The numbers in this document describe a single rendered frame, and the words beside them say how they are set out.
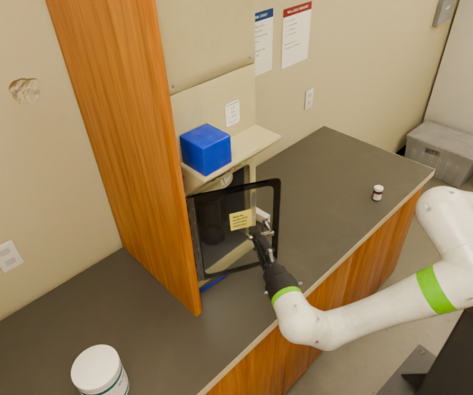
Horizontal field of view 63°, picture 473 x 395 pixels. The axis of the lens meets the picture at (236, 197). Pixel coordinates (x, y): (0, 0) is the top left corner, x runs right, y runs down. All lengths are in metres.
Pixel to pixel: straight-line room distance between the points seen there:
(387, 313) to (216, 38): 0.83
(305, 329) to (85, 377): 0.61
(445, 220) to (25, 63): 1.19
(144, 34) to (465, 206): 0.81
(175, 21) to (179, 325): 0.96
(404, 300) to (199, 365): 0.66
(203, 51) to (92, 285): 0.99
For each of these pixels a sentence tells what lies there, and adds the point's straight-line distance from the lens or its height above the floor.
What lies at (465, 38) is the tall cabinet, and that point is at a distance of 3.90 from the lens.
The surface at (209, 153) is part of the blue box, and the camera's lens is 1.01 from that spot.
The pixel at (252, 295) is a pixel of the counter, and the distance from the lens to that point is 1.47.
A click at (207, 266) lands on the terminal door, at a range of 1.40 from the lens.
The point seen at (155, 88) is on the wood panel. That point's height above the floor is 1.78.
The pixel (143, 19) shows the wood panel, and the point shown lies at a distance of 0.83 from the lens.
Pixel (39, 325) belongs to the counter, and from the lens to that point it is 1.58.
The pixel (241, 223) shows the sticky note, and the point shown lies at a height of 1.23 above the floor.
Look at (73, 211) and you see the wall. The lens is 1.55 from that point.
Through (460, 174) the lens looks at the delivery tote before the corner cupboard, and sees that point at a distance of 3.80.
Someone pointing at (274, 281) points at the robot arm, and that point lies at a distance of 1.12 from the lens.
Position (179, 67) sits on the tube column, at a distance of 1.01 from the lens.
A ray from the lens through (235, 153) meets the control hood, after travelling 1.13.
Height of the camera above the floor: 2.12
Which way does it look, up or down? 39 degrees down
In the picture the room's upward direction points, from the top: 2 degrees counter-clockwise
